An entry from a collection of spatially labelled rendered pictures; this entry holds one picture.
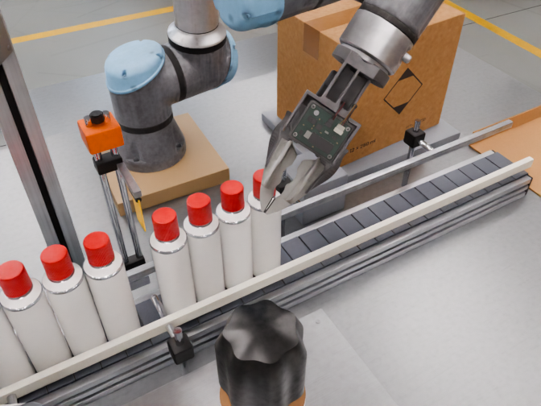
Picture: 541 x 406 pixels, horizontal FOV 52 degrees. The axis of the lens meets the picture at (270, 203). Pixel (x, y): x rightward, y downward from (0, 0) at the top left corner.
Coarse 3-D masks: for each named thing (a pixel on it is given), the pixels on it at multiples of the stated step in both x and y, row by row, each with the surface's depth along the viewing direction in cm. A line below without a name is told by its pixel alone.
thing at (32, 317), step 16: (0, 272) 66; (16, 272) 66; (16, 288) 66; (32, 288) 69; (16, 304) 67; (32, 304) 68; (48, 304) 72; (16, 320) 69; (32, 320) 69; (48, 320) 72; (32, 336) 71; (48, 336) 73; (32, 352) 74; (48, 352) 74; (64, 352) 77
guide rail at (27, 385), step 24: (504, 168) 107; (456, 192) 102; (408, 216) 98; (360, 240) 95; (288, 264) 89; (312, 264) 92; (240, 288) 86; (192, 312) 83; (144, 336) 80; (72, 360) 76; (96, 360) 78; (24, 384) 74
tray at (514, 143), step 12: (540, 108) 133; (504, 120) 128; (516, 120) 130; (528, 120) 133; (540, 120) 134; (504, 132) 130; (516, 132) 130; (528, 132) 130; (540, 132) 130; (480, 144) 127; (492, 144) 127; (504, 144) 127; (516, 144) 127; (528, 144) 127; (540, 144) 127; (516, 156) 123; (528, 156) 123; (540, 156) 123; (528, 168) 120; (540, 168) 120; (540, 180) 117; (540, 192) 115
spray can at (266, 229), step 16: (256, 176) 79; (256, 192) 80; (256, 208) 81; (256, 224) 83; (272, 224) 83; (256, 240) 85; (272, 240) 85; (256, 256) 88; (272, 256) 88; (256, 272) 90
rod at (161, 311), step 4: (152, 296) 85; (156, 296) 85; (152, 300) 85; (156, 300) 84; (156, 304) 84; (160, 304) 84; (156, 308) 84; (160, 308) 83; (160, 312) 83; (164, 312) 83; (160, 316) 83; (164, 316) 82; (168, 324) 81; (172, 324) 82; (168, 328) 81; (172, 328) 81; (168, 332) 81; (172, 332) 80; (172, 336) 80
